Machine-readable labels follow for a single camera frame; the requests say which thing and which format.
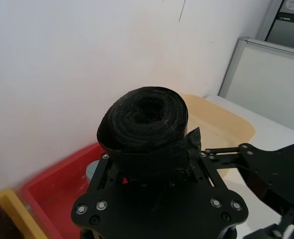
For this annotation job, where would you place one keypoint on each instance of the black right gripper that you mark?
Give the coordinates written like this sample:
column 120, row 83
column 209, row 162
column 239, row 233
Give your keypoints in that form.
column 278, row 174

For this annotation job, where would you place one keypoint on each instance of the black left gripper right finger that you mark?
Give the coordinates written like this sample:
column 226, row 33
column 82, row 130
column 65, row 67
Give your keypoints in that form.
column 209, row 171

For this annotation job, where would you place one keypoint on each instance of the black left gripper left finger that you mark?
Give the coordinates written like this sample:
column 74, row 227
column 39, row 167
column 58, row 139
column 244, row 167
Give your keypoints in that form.
column 100, row 169

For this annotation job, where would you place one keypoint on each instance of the black plastic bag roll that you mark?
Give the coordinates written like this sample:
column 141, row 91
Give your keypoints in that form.
column 144, row 124

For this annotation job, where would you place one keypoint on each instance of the grey-blue cup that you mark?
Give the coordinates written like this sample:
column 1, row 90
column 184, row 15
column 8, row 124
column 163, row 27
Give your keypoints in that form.
column 91, row 171

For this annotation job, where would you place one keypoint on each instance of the red plastic bin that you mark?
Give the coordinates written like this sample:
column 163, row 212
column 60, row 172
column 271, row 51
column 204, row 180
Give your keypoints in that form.
column 59, row 184

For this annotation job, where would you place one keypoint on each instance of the cream plastic bin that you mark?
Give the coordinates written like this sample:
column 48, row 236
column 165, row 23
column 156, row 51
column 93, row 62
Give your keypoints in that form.
column 221, row 127

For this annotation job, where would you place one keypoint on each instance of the yellow plastic bin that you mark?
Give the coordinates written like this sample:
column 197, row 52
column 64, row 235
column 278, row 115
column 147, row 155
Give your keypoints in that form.
column 17, row 216

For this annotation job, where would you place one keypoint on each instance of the dark brown object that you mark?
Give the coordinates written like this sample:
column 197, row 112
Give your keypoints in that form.
column 0, row 219

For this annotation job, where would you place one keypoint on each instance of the grey metal cabinet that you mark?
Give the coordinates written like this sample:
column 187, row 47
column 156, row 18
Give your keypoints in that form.
column 286, row 22

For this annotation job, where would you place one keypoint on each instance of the white partition panel grey frame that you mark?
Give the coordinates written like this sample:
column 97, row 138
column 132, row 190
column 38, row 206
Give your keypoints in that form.
column 268, row 82

